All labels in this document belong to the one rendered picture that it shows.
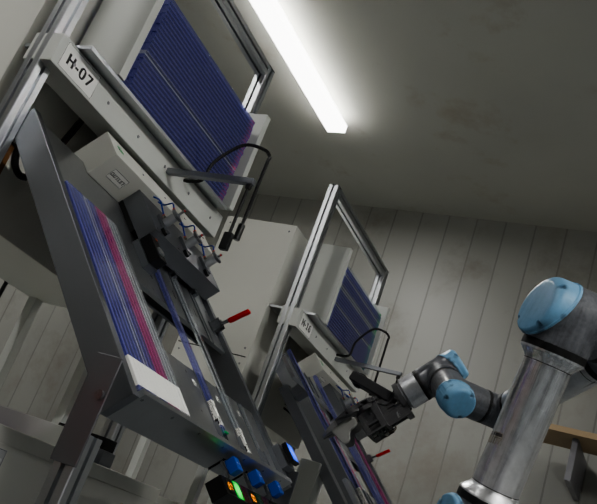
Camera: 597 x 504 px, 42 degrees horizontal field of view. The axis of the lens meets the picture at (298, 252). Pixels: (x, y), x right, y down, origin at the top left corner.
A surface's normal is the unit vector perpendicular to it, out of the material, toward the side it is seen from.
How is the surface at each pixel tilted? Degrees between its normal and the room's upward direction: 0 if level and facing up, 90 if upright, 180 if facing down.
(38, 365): 90
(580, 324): 110
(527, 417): 106
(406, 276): 90
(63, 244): 90
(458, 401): 122
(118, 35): 90
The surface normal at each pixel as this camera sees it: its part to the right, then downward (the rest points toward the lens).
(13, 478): 0.88, 0.14
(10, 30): -0.34, -0.45
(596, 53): -0.32, 0.88
